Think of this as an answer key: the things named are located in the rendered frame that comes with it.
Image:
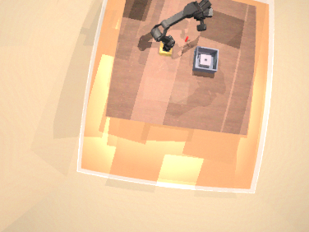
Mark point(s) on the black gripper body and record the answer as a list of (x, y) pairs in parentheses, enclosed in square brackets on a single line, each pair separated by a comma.
[(202, 26)]

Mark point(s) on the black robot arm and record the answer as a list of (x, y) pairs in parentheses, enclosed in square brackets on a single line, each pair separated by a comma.
[(192, 9)]

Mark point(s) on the white square plate with hole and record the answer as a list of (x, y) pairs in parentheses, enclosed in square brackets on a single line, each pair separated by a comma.
[(205, 60)]

